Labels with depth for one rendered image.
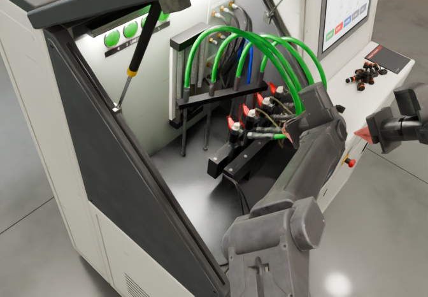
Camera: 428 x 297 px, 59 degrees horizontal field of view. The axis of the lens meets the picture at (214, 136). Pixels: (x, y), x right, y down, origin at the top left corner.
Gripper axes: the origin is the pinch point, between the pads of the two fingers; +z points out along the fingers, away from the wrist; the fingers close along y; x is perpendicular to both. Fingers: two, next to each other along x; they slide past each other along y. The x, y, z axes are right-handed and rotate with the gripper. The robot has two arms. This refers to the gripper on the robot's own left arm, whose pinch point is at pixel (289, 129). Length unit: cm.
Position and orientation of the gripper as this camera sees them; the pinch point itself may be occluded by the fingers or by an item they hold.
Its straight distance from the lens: 101.7
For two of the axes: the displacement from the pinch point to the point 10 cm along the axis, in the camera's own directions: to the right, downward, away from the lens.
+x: 4.5, 8.8, 1.5
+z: -3.1, 0.0, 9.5
